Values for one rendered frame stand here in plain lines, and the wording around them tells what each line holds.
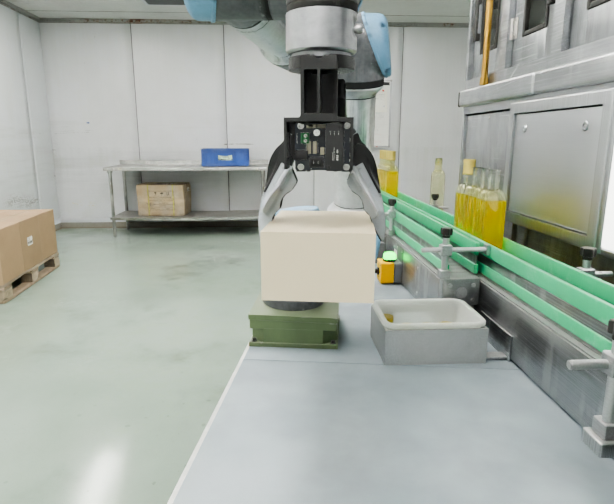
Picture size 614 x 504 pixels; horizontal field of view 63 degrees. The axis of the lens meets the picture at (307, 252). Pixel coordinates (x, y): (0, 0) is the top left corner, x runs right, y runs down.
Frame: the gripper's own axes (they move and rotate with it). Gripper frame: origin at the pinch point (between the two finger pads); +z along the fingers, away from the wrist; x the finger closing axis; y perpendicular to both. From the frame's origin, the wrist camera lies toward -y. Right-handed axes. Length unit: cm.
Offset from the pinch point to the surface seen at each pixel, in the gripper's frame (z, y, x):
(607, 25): -35, -65, 59
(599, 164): -6, -53, 55
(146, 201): 72, -564, -256
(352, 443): 35.4, -11.9, 4.4
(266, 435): 35.4, -12.9, -9.5
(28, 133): -13, -545, -391
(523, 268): 15, -47, 40
